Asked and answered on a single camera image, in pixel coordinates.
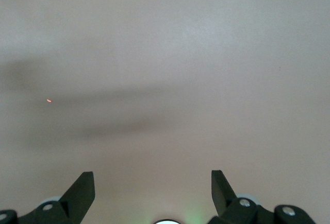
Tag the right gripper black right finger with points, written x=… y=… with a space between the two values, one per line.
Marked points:
x=221 y=195

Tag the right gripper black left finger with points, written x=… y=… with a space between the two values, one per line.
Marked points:
x=77 y=195

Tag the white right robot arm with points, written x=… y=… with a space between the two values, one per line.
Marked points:
x=167 y=222

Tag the brown table cover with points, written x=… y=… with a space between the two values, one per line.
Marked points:
x=165 y=54

